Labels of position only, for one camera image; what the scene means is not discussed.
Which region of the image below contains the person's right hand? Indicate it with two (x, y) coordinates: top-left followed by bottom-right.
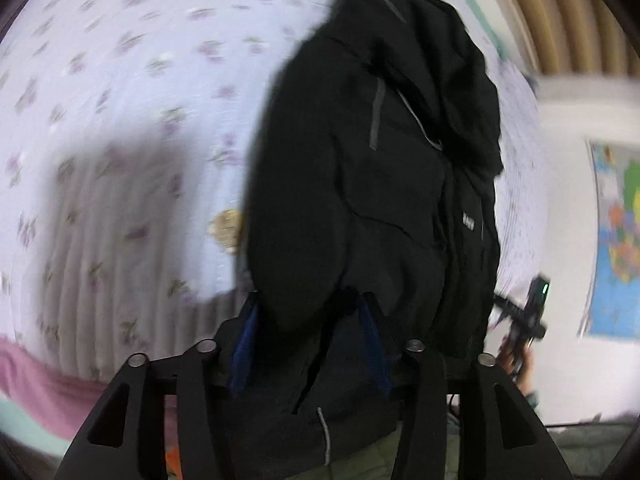
(499, 337), (537, 397)

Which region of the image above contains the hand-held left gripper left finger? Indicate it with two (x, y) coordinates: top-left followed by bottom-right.
(52, 304), (261, 480)

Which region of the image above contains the black hooded jacket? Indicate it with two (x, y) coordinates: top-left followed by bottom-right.
(220, 0), (506, 480)

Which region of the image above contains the floral white bedspread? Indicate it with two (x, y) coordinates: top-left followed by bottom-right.
(0, 0), (551, 398)

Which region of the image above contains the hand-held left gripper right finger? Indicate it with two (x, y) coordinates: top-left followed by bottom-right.
(356, 291), (576, 480)

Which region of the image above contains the brown striped window blind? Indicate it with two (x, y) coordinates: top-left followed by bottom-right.
(492, 0), (640, 80)

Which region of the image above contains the pink bed sheet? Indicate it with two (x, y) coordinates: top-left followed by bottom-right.
(0, 336), (182, 466)

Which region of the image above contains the colourful wall map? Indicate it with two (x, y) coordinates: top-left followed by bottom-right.
(579, 140), (640, 342)

